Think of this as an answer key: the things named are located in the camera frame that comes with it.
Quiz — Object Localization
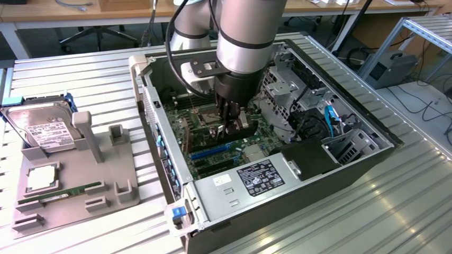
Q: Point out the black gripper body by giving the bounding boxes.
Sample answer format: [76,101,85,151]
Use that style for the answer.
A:
[213,70,265,107]

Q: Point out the graphics card with metal bracket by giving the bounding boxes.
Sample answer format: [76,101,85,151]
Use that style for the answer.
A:
[180,116,260,154]

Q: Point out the CPU socket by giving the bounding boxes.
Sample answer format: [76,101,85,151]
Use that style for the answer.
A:
[196,105,220,125]

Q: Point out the black expansion slot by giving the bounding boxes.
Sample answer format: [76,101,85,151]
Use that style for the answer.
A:
[193,158,235,170]
[196,164,236,178]
[189,140,227,154]

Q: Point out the silver chipset heatsink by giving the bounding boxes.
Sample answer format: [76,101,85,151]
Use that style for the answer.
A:
[243,145,268,162]

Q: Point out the blue expansion slot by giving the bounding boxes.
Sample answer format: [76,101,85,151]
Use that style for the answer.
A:
[189,147,229,159]

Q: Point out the tall metal disk bay cage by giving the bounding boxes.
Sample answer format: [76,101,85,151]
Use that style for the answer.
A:
[260,44,340,141]

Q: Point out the green motherboard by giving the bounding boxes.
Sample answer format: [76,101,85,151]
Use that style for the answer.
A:
[160,87,287,180]

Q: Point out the black plastic shroud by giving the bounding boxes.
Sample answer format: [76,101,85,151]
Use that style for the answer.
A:
[269,139,341,182]

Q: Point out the grey power supply unit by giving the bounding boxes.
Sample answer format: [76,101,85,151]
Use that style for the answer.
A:
[193,156,304,222]

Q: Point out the low metal disk bay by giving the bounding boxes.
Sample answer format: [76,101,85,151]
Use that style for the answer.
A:
[323,129,396,166]

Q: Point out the open black PC case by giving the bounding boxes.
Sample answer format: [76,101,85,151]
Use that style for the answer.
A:
[127,38,405,254]

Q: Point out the wooden desk white legs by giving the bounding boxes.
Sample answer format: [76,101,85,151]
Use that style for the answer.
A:
[0,0,177,61]
[281,0,445,51]

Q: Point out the black stand pole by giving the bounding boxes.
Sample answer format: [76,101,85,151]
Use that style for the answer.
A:
[329,0,375,56]

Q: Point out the black office chair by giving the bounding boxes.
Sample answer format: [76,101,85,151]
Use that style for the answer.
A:
[57,25,139,52]

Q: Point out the grey parts rack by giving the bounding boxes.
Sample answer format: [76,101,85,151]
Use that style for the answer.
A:
[9,111,141,240]

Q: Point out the hard disk with blue caddy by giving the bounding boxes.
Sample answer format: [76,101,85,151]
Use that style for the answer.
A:
[0,89,79,154]

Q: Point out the silver CPU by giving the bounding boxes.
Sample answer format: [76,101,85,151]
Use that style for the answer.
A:
[27,165,59,191]

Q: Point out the green RAM stick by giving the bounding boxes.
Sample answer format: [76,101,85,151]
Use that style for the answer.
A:
[17,185,89,204]

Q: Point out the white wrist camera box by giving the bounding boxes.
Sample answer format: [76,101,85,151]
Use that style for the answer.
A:
[180,60,223,96]

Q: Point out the black wire bundle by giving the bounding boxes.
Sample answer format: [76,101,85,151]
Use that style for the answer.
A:
[287,107,329,142]

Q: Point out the blue wire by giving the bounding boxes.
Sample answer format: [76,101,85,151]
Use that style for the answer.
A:
[323,104,341,138]

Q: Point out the black camera cable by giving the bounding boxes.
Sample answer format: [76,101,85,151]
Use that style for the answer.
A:
[164,0,217,97]

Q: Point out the grey hanging cable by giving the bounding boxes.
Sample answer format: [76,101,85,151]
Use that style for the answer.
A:
[140,0,159,48]

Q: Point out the coiled black cable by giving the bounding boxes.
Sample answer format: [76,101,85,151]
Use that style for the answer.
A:
[347,47,371,66]

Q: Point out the grey box device with handle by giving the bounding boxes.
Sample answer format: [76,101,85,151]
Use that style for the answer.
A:
[363,51,420,89]

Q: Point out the light blue cable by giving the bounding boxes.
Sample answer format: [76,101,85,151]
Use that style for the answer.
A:
[55,0,95,11]

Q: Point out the aluminium slat frame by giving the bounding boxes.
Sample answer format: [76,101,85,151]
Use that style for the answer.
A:
[356,14,452,80]

